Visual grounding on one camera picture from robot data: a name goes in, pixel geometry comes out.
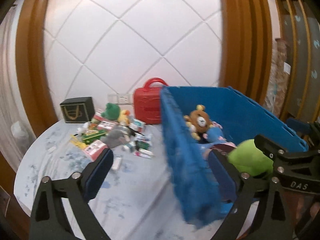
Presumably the pink red medicine box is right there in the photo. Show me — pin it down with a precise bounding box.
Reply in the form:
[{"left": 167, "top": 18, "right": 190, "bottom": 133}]
[{"left": 96, "top": 121, "right": 118, "bottom": 131}]

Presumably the green medicine box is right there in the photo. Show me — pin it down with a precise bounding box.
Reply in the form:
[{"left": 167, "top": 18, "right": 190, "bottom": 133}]
[{"left": 82, "top": 129, "right": 107, "bottom": 145}]

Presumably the small white box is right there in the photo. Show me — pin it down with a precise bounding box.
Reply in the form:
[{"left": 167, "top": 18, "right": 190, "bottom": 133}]
[{"left": 111, "top": 157, "right": 123, "bottom": 171}]

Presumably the grey plush toy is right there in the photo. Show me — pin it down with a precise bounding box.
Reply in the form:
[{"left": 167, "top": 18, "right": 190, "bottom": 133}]
[{"left": 100, "top": 128, "right": 130, "bottom": 148}]

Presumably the brown bear plush toy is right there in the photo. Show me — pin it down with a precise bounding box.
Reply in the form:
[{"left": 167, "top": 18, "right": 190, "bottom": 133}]
[{"left": 184, "top": 105, "right": 213, "bottom": 141}]

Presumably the pink white medicine box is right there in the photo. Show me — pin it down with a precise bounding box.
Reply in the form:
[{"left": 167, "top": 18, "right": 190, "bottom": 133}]
[{"left": 84, "top": 140, "right": 107, "bottom": 161}]

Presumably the white plush toy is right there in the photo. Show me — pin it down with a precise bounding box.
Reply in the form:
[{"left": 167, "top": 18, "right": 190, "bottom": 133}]
[{"left": 76, "top": 122, "right": 91, "bottom": 135}]

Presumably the pink white tube box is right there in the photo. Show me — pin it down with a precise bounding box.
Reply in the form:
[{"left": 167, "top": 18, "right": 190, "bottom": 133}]
[{"left": 134, "top": 148, "right": 155, "bottom": 159}]

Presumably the black gift box gold print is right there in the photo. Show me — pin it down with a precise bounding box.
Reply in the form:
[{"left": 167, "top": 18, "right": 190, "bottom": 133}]
[{"left": 60, "top": 96, "right": 95, "bottom": 124}]

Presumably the lime green large plush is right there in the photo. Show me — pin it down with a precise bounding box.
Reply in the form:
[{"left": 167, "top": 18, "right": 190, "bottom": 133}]
[{"left": 227, "top": 139, "right": 273, "bottom": 177}]

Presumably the yellow duck plush toy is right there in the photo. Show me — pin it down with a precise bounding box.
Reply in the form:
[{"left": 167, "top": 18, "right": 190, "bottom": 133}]
[{"left": 118, "top": 110, "right": 130, "bottom": 126}]

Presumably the yellow plastic toy figure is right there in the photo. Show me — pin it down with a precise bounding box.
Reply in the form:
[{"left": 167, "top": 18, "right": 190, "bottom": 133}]
[{"left": 70, "top": 135, "right": 87, "bottom": 150}]

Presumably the white teal medicine box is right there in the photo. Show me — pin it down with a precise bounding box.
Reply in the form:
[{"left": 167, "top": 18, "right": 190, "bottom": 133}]
[{"left": 129, "top": 118, "right": 146, "bottom": 133}]

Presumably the blue plastic storage crate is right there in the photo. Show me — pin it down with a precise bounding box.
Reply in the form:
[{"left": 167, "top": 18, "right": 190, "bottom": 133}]
[{"left": 160, "top": 87, "right": 308, "bottom": 228}]

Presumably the green frog plush toy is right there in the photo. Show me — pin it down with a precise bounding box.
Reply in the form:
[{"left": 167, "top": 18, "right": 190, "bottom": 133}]
[{"left": 101, "top": 102, "right": 120, "bottom": 121}]

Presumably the red plastic carry case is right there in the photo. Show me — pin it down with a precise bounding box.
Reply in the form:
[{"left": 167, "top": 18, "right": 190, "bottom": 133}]
[{"left": 133, "top": 77, "right": 168, "bottom": 125}]

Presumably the blue plush toy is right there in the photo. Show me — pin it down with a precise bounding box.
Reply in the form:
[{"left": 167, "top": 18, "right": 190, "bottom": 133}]
[{"left": 202, "top": 122, "right": 236, "bottom": 154}]

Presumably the white wall socket strip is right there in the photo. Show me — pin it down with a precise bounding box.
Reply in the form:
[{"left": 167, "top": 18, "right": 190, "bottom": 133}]
[{"left": 107, "top": 93, "right": 133, "bottom": 105}]

